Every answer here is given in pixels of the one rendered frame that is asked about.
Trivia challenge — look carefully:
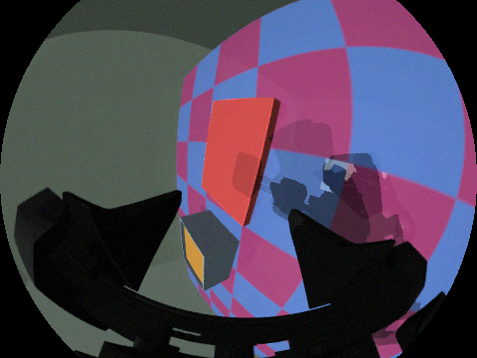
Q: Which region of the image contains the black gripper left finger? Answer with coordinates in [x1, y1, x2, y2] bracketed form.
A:
[63, 190, 182, 291]

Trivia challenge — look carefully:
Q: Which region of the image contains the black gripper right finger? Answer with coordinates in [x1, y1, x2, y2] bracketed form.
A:
[287, 208, 397, 309]

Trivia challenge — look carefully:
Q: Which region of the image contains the red box lid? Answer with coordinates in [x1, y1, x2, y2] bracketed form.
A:
[202, 96, 281, 227]

